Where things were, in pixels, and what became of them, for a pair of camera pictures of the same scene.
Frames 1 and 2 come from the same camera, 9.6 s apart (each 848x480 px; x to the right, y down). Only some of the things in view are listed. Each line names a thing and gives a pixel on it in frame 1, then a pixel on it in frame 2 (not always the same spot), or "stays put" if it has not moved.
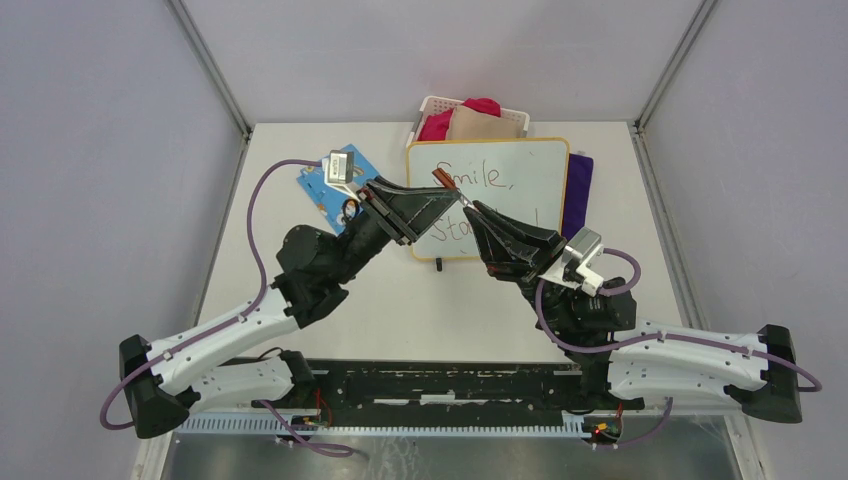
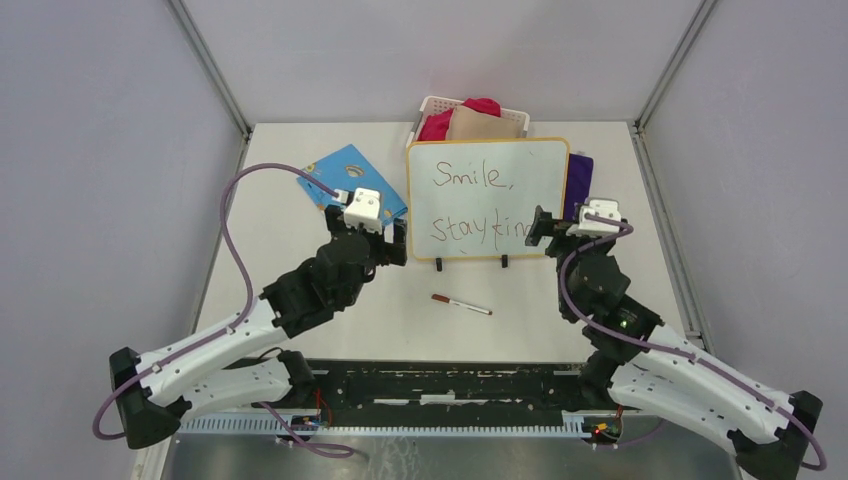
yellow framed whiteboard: x=527 y=179 stays put
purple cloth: x=577 y=193 stays put
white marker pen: x=465 y=202 → x=475 y=308
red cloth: x=434 y=126 stays put
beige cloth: x=468 y=124 stays put
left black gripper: x=417 y=215 → x=388 y=252
